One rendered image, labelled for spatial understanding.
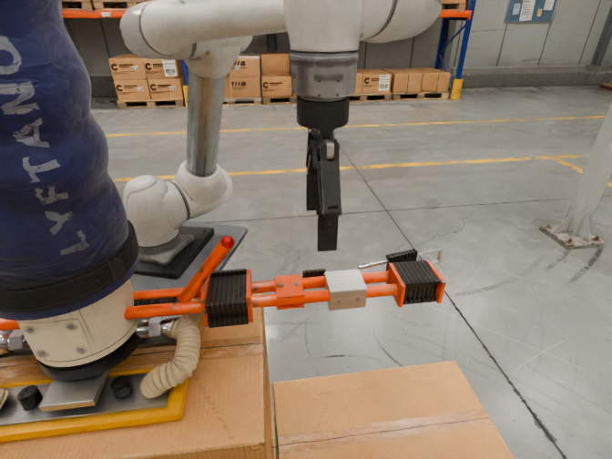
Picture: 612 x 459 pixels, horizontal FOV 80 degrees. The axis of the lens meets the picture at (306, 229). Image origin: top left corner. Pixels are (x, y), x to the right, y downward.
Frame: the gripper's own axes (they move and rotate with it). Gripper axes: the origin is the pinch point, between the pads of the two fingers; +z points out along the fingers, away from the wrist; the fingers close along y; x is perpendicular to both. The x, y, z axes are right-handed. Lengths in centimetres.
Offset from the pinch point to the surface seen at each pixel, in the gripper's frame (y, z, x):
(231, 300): 4.9, 11.4, -15.6
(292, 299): 3.4, 13.4, -5.2
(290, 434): -4, 67, -6
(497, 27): -848, -5, 545
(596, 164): -167, 61, 225
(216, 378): 7.6, 27.1, -19.8
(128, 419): 15.3, 25.0, -32.4
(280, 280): -1.1, 12.5, -7.1
